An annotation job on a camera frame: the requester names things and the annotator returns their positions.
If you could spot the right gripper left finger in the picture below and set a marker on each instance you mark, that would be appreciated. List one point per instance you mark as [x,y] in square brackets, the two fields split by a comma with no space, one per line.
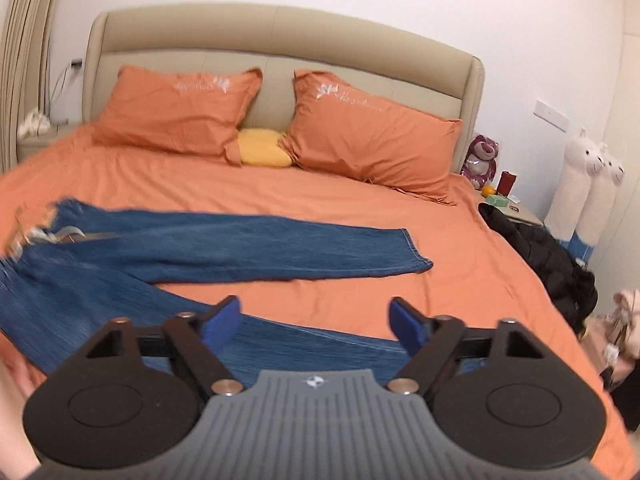
[130,393]

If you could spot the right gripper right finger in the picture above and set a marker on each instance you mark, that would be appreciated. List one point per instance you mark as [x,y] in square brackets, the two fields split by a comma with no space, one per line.
[499,393]

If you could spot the blue denim jeans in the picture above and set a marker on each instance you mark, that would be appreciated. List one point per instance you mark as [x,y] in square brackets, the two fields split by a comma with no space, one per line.
[91,265]

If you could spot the orange bed sheet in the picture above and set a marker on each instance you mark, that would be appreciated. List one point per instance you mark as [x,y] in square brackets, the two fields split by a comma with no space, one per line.
[476,275]

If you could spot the black jacket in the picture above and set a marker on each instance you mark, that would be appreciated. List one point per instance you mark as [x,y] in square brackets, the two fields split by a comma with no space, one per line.
[570,287]

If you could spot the right bedside table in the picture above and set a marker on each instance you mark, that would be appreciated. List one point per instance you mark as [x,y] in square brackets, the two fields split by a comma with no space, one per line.
[518,212]

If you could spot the bedside table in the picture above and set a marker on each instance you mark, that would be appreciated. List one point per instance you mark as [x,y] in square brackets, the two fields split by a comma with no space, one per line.
[518,212]
[32,145]

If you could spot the green box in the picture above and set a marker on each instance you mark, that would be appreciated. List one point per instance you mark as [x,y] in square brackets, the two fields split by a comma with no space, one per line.
[497,200]

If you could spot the orange fruit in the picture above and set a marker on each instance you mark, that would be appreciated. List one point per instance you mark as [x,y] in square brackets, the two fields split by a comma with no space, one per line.
[488,190]

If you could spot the white alpaca plush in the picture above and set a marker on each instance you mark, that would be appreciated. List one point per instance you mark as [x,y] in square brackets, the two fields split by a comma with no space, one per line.
[584,198]

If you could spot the red box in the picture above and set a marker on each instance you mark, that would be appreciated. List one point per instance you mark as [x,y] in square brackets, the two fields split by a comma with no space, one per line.
[506,183]

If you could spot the purple plush bear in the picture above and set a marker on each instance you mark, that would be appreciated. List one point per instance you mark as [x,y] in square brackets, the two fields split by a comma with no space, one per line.
[480,164]

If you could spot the left bedside table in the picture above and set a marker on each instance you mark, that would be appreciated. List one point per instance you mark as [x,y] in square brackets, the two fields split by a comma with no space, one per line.
[32,145]

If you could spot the yellow cushion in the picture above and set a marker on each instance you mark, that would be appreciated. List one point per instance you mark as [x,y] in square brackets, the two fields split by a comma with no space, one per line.
[261,147]

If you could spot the white cloth on nightstand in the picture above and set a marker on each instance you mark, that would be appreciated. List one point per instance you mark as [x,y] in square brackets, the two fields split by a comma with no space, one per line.
[34,124]

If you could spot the left orange pillow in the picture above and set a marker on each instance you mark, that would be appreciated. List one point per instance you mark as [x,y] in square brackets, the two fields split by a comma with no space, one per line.
[180,113]

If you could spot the orange pillow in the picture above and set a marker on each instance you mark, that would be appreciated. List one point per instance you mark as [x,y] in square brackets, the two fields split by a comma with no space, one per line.
[180,113]
[340,129]

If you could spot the right orange pillow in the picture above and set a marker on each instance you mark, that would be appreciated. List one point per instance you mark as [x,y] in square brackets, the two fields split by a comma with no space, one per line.
[340,129]

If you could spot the beige padded headboard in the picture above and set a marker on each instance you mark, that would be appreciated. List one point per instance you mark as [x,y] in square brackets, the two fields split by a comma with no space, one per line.
[230,38]

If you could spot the beige curtain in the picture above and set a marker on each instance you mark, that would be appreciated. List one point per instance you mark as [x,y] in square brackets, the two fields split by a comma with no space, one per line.
[24,69]

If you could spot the white wall switch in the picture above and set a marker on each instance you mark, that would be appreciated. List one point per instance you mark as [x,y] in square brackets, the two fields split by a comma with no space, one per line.
[549,114]

